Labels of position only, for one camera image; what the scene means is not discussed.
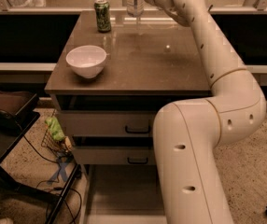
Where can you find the green bag in basket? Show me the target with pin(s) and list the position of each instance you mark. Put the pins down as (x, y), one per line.
(55, 129)

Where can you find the open bottom drawer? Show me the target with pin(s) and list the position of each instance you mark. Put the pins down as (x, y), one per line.
(123, 194)

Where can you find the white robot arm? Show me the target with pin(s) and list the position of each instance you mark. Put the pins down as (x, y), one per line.
(186, 132)

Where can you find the green soda can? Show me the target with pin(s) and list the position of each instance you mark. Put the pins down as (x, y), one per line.
(101, 8)

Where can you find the grey drawer cabinet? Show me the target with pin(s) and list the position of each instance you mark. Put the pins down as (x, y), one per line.
(151, 62)

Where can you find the upper drawer black handle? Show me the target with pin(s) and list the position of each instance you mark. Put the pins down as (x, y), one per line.
(128, 129)

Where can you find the middle drawer black handle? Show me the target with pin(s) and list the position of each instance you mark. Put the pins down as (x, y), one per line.
(137, 161)

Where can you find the wire basket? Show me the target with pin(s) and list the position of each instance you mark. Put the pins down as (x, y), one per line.
(60, 149)

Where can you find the black side cart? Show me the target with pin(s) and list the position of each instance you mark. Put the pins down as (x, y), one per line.
(17, 116)

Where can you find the clear plastic water bottle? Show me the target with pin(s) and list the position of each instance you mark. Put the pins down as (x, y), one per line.
(135, 8)

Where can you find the white bowl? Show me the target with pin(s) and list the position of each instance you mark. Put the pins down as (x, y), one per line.
(87, 61)

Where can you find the drawer black handle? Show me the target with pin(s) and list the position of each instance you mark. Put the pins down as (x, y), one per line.
(128, 129)
(137, 161)

